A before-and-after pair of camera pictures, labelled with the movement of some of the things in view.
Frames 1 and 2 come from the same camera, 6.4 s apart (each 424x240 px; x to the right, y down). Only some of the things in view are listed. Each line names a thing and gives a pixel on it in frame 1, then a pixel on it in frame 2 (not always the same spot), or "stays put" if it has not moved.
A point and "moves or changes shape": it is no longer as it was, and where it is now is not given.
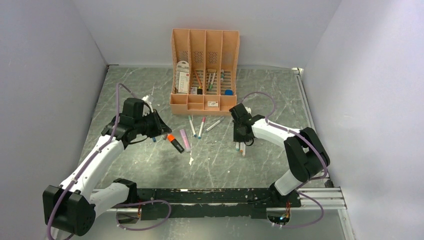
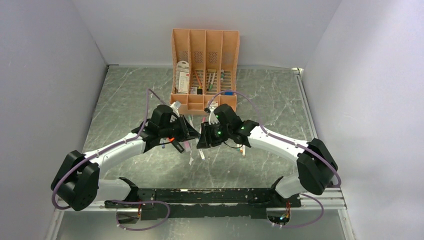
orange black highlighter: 171,138 stays put
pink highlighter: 186,140 stays put
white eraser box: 212,104 stays put
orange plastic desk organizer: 204,64 stays put
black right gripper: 237,138 -> 207,140
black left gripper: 160,127 -> 187,132
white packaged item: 182,77 stays put
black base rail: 189,204 stays put
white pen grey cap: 222,118 moves or changes shape
